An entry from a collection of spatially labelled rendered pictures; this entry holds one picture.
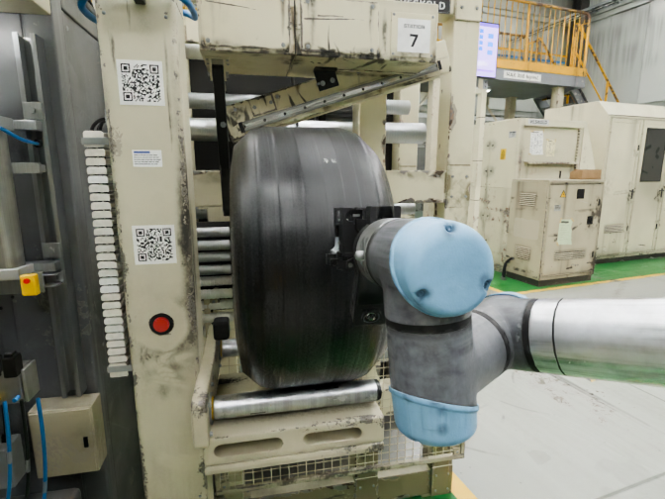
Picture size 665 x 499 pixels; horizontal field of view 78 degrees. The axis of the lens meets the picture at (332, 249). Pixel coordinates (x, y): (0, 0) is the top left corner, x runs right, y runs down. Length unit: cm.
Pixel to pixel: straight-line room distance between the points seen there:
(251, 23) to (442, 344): 94
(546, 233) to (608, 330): 491
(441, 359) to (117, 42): 74
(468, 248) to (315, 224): 38
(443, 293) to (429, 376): 8
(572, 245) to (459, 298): 536
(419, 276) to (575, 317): 18
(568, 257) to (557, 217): 55
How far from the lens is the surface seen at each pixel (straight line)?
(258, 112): 122
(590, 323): 43
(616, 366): 43
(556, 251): 549
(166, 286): 86
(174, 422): 98
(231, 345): 112
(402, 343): 35
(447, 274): 31
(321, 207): 67
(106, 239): 88
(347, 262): 51
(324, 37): 114
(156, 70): 85
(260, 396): 87
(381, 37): 119
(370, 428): 91
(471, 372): 38
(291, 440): 89
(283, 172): 70
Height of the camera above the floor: 136
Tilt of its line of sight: 11 degrees down
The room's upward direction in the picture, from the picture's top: straight up
